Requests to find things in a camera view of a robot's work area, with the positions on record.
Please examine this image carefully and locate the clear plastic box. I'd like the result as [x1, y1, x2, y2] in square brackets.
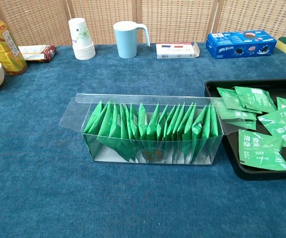
[59, 93, 248, 167]

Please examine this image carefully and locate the white red blue card box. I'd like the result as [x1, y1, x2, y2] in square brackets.
[156, 42, 200, 60]

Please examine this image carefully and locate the black plastic tray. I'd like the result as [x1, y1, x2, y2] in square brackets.
[204, 78, 286, 181]

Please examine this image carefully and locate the blue cookie box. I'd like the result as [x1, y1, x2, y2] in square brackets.
[205, 30, 278, 60]

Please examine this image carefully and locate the brown white biscuit box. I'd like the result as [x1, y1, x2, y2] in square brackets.
[18, 44, 57, 63]

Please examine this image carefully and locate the yellow drink bottle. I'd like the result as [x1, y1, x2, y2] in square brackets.
[0, 2, 28, 76]

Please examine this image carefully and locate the stack of paper cups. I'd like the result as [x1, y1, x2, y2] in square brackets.
[68, 17, 96, 60]

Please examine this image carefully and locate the rattan folding screen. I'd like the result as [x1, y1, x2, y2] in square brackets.
[0, 0, 286, 48]

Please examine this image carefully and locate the blue table cloth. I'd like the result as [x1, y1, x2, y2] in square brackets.
[0, 42, 286, 238]

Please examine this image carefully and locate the light blue handled mug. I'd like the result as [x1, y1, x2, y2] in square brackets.
[113, 20, 151, 60]

